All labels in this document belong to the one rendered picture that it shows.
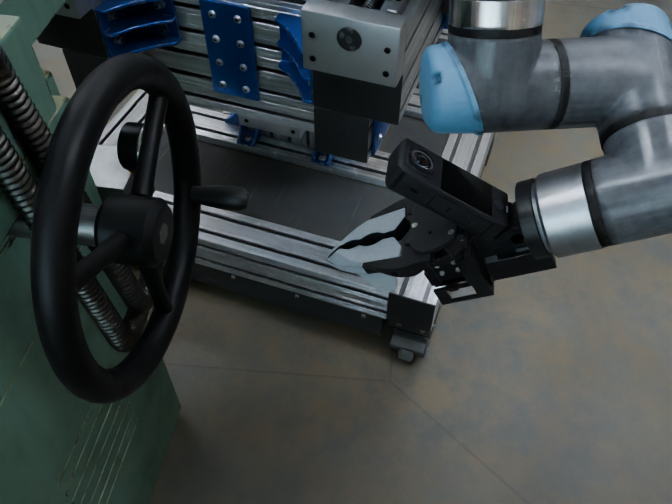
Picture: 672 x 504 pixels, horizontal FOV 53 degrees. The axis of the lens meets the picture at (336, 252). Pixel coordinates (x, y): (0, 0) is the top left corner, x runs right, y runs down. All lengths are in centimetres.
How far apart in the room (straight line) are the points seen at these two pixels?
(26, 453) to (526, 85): 67
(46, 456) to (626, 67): 76
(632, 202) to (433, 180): 16
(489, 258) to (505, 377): 84
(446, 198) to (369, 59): 38
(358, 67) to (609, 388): 89
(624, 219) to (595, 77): 12
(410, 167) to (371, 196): 88
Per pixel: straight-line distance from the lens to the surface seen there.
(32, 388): 85
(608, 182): 57
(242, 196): 67
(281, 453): 134
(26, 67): 59
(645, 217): 57
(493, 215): 59
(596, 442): 144
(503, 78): 56
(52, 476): 95
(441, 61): 56
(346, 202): 142
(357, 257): 64
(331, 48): 93
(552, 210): 58
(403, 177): 56
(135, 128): 89
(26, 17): 78
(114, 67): 52
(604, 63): 59
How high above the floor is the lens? 124
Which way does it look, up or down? 50 degrees down
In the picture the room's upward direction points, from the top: straight up
